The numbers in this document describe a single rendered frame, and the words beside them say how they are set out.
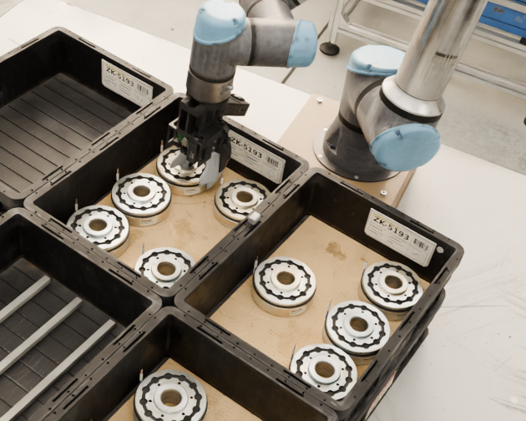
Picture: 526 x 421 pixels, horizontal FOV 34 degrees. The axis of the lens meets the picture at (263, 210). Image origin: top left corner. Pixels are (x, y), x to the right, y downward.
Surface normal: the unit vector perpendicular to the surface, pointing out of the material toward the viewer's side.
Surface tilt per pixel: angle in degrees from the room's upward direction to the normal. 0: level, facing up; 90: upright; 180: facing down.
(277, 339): 0
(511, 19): 90
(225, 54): 90
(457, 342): 0
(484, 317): 0
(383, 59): 10
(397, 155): 95
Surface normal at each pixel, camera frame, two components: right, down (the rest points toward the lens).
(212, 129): 0.18, -0.70
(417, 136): 0.16, 0.77
